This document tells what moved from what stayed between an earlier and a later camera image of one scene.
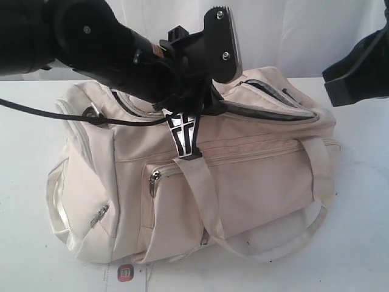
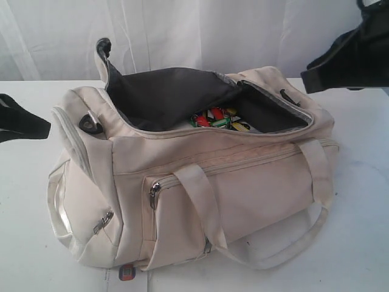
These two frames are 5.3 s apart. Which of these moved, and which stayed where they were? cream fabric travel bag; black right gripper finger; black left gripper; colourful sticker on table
Moved: black right gripper finger; black left gripper
Stayed: cream fabric travel bag; colourful sticker on table
